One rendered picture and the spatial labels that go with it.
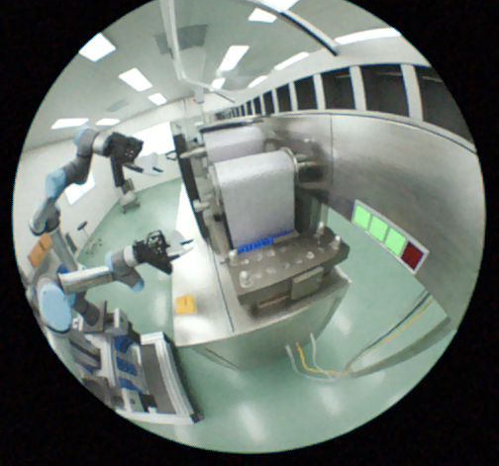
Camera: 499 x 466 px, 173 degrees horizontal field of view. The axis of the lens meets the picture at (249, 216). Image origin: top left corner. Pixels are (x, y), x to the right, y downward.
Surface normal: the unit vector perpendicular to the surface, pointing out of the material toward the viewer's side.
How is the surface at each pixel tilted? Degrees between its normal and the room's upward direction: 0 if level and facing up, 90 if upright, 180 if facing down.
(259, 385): 0
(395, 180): 90
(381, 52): 90
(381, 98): 90
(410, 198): 90
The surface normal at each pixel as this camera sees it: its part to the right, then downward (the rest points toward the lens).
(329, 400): -0.14, -0.85
